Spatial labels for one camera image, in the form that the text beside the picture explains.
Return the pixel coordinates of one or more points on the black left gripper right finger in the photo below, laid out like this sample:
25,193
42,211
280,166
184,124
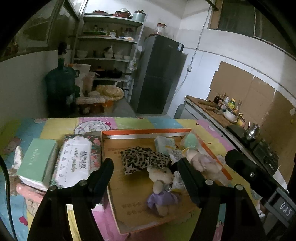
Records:
227,213

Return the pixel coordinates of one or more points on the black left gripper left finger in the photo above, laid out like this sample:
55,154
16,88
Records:
51,219

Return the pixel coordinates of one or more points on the pink soft pack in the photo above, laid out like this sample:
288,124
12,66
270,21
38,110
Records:
30,193

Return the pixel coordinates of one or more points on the cream teddy bear pink dress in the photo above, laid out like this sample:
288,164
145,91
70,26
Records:
208,166

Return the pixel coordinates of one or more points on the small white packet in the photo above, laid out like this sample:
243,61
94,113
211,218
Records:
176,156

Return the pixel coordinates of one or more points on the cream teddy bear purple dress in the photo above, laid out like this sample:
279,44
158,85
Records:
162,201

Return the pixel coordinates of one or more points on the mint green roll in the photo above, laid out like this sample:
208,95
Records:
190,141

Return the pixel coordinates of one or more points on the leopard print cloth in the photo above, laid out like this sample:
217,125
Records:
136,159

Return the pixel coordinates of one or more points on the floral tissue cube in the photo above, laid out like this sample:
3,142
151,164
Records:
164,144

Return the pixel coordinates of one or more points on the white plastic bag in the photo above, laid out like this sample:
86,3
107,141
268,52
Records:
18,157

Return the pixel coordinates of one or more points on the mint green tissue box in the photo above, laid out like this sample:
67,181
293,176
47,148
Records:
38,163

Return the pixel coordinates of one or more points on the colourful cartoon tablecloth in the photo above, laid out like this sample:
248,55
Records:
56,128

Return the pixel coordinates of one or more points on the floral tissue pack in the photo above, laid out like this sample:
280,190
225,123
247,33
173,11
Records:
78,157

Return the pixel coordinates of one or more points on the steel kettle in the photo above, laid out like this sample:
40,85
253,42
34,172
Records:
252,131

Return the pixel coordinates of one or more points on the kitchen counter cabinet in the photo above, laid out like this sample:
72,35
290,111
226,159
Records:
256,149

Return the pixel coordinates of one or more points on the white bowl on counter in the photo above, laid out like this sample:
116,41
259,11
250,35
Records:
230,115

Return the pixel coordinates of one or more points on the yellow-green condiment bottle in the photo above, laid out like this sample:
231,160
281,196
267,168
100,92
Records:
231,104

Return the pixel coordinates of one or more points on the green water jug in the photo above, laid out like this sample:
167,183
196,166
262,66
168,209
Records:
61,89

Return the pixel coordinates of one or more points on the woven straw basket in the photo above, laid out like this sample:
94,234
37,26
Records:
110,92

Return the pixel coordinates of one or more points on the black refrigerator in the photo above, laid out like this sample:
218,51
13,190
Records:
157,71

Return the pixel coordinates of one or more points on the metal kitchen shelf rack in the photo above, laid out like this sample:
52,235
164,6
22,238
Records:
110,44

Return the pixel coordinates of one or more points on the glass jar on refrigerator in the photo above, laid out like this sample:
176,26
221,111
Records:
160,28

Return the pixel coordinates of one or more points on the red pot with lid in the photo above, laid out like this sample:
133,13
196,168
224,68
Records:
122,13

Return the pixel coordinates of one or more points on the light blue pot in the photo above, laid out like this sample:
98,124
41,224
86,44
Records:
139,16

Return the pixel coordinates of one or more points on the cardboard wall sheet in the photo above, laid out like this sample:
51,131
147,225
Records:
263,105

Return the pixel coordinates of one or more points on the window cabinet frame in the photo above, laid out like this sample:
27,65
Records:
57,21

